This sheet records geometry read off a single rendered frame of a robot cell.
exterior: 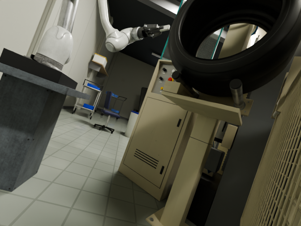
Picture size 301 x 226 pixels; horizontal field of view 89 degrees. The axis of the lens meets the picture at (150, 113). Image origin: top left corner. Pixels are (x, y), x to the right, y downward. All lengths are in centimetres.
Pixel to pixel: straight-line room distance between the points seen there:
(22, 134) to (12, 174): 23
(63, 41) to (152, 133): 100
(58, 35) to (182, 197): 126
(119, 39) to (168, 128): 83
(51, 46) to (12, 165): 70
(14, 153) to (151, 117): 104
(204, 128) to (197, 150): 16
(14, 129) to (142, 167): 101
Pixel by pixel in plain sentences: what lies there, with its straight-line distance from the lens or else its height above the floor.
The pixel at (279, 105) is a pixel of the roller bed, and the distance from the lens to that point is 101.
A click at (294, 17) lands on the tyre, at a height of 117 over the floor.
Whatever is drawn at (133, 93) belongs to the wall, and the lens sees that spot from 943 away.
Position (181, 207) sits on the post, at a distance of 116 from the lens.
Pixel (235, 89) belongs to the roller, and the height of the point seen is 88.
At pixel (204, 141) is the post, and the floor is 62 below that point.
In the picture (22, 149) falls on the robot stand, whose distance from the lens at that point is 112.
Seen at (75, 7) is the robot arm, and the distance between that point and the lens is 148.
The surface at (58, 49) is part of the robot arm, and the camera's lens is 113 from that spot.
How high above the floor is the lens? 65
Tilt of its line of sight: 1 degrees up
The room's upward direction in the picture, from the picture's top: 20 degrees clockwise
